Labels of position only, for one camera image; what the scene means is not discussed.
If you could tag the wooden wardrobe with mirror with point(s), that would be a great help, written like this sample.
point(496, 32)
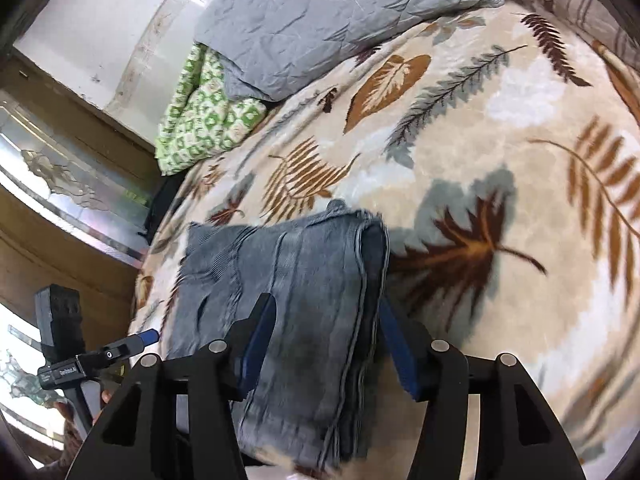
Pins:
point(50, 260)

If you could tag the grey-blue denim pants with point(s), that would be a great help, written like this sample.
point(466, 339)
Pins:
point(310, 290)

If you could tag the grey quilted pillow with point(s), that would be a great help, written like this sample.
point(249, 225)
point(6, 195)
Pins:
point(325, 20)

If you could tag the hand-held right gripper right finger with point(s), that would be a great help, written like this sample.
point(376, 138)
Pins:
point(400, 355)

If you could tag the green patterned cloth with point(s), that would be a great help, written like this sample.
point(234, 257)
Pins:
point(200, 120)

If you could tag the dark cloth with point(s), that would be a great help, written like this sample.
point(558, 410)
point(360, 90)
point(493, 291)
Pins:
point(160, 205)

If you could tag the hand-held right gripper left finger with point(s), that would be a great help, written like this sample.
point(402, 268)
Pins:
point(255, 355)

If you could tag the person's left hand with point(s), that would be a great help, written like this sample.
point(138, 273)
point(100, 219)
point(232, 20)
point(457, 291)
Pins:
point(106, 396)

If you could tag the beige leaf-print blanket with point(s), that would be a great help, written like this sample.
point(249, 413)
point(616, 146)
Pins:
point(500, 135)

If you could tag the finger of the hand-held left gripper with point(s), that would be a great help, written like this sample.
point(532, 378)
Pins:
point(147, 336)

